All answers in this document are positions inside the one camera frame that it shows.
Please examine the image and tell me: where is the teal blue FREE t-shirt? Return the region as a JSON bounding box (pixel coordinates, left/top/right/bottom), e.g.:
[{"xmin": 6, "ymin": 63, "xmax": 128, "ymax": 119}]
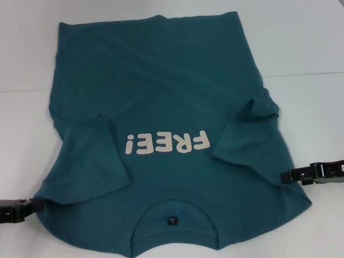
[{"xmin": 33, "ymin": 11, "xmax": 314, "ymax": 258}]

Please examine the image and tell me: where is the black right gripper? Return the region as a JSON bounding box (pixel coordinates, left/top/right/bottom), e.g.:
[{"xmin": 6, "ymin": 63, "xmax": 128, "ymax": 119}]
[{"xmin": 279, "ymin": 159, "xmax": 344, "ymax": 187}]

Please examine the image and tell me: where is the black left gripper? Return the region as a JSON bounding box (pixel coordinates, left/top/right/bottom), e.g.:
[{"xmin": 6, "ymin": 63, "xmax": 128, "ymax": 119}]
[{"xmin": 0, "ymin": 197, "xmax": 41, "ymax": 224}]

